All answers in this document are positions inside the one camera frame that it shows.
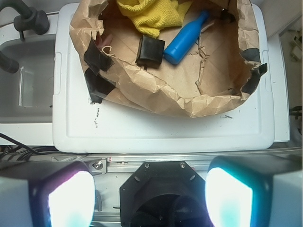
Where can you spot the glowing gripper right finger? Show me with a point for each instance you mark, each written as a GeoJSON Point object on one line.
{"type": "Point", "coordinates": [255, 191]}

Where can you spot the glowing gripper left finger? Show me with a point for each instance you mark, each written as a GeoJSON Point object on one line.
{"type": "Point", "coordinates": [46, 194]}

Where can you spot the yellow microfiber cloth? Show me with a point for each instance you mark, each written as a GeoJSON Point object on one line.
{"type": "Point", "coordinates": [151, 16]}

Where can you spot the white plastic bin lid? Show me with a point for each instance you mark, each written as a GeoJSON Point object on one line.
{"type": "Point", "coordinates": [79, 125]}

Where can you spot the crumpled brown paper bag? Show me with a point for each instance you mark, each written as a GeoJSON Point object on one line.
{"type": "Point", "coordinates": [219, 73]}

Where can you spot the blue plastic bottle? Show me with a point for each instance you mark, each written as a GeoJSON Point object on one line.
{"type": "Point", "coordinates": [185, 39]}

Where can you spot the black square pouch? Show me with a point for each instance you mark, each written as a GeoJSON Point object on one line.
{"type": "Point", "coordinates": [150, 52]}

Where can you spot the black faucet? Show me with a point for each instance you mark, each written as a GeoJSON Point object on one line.
{"type": "Point", "coordinates": [28, 18]}

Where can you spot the aluminium rail frame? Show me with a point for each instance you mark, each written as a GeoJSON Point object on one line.
{"type": "Point", "coordinates": [102, 164]}

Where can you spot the black octagonal mount plate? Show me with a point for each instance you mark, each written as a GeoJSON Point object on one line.
{"type": "Point", "coordinates": [163, 194]}

